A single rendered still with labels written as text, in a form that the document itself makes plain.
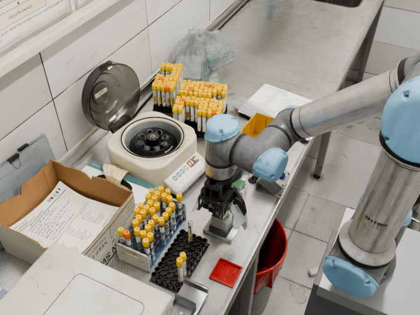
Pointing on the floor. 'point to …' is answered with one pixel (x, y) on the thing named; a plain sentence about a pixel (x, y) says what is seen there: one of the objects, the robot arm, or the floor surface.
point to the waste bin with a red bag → (266, 281)
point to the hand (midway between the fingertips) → (221, 217)
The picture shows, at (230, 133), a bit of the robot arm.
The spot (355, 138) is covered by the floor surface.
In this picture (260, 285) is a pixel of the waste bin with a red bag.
